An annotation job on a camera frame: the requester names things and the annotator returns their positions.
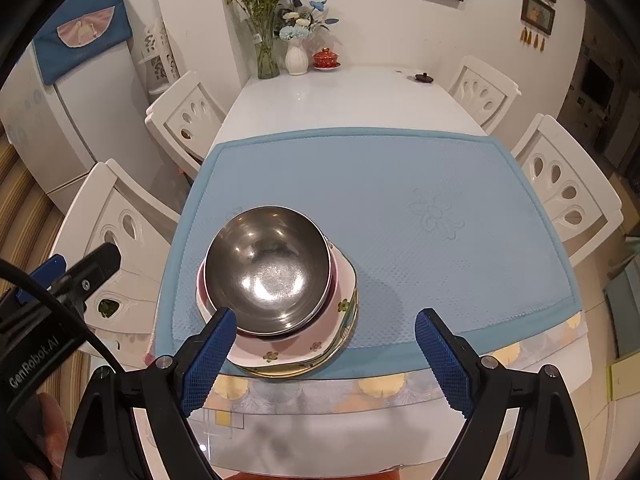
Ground floral printed tablecloth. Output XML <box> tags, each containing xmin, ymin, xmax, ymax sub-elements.
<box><xmin>145</xmin><ymin>317</ymin><xmax>591</xmax><ymax>466</ymax></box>

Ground dark wooden cabinet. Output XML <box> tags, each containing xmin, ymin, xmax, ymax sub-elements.
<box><xmin>570</xmin><ymin>35</ymin><xmax>640</xmax><ymax>171</ymax></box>

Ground white ceramic vase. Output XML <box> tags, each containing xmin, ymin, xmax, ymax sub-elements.
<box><xmin>285</xmin><ymin>40</ymin><xmax>307</xmax><ymax>76</ymax></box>

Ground green flower plate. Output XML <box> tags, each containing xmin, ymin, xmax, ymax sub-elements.
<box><xmin>195</xmin><ymin>247</ymin><xmax>360</xmax><ymax>368</ymax></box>
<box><xmin>240</xmin><ymin>287</ymin><xmax>359</xmax><ymax>375</ymax></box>

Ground light blue table mat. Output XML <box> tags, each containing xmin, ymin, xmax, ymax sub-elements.
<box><xmin>150</xmin><ymin>129</ymin><xmax>583</xmax><ymax>376</ymax></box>

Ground black cable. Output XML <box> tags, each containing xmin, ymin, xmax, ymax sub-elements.
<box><xmin>0</xmin><ymin>259</ymin><xmax>118</xmax><ymax>373</ymax></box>

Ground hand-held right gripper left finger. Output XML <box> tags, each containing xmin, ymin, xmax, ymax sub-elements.
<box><xmin>60</xmin><ymin>306</ymin><xmax>238</xmax><ymax>480</ymax></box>

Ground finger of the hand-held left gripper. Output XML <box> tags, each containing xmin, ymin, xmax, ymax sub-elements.
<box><xmin>14</xmin><ymin>253</ymin><xmax>69</xmax><ymax>307</ymax></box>
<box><xmin>47</xmin><ymin>241</ymin><xmax>123</xmax><ymax>312</ymax></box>

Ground white lattice shelf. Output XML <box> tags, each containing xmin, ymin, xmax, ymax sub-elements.
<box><xmin>137</xmin><ymin>17</ymin><xmax>181</xmax><ymax>96</ymax></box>

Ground white dining chair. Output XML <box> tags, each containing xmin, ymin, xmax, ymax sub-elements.
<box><xmin>510</xmin><ymin>112</ymin><xmax>623</xmax><ymax>268</ymax></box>
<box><xmin>50</xmin><ymin>160</ymin><xmax>181</xmax><ymax>361</ymax></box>
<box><xmin>447</xmin><ymin>55</ymin><xmax>521</xmax><ymax>133</ymax></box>
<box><xmin>145</xmin><ymin>70</ymin><xmax>226</xmax><ymax>181</ymax></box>

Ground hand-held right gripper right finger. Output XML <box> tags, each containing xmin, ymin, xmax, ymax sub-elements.
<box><xmin>415</xmin><ymin>307</ymin><xmax>593</xmax><ymax>480</ymax></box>

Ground blue refrigerator cover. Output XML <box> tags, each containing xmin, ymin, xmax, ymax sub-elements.
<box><xmin>31</xmin><ymin>0</ymin><xmax>133</xmax><ymax>86</ymax></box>

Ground person's left hand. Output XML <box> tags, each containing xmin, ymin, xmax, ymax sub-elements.
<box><xmin>20</xmin><ymin>391</ymin><xmax>71</xmax><ymax>480</ymax></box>

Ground white refrigerator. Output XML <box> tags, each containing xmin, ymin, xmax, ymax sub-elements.
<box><xmin>0</xmin><ymin>40</ymin><xmax>166</xmax><ymax>201</ymax></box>

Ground glass vase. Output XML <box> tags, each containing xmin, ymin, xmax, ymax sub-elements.
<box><xmin>255</xmin><ymin>20</ymin><xmax>281</xmax><ymax>80</ymax></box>

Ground yellow hanging tassels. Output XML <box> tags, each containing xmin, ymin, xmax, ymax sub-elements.
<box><xmin>520</xmin><ymin>27</ymin><xmax>547</xmax><ymax>51</ymax></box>

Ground magenta steel bowl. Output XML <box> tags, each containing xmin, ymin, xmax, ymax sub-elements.
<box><xmin>204</xmin><ymin>205</ymin><xmax>336</xmax><ymax>337</ymax></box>

